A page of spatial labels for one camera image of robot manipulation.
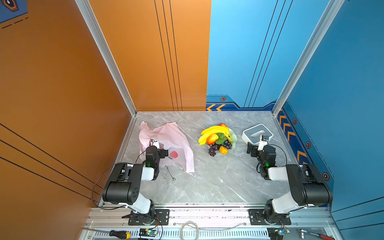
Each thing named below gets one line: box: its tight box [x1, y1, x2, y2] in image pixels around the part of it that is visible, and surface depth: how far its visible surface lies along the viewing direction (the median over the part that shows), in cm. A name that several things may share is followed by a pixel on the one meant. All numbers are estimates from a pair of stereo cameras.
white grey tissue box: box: [241, 123, 274, 145], surface depth 104 cm
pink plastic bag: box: [139, 121, 195, 173], surface depth 89 cm
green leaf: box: [215, 132, 228, 145], surface depth 91 cm
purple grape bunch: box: [208, 140, 233, 157], surface depth 93 cm
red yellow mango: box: [206, 133, 219, 145], surface depth 92 cm
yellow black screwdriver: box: [83, 227, 131, 240], surface depth 69 cm
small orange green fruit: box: [219, 146, 229, 155], surface depth 85 cm
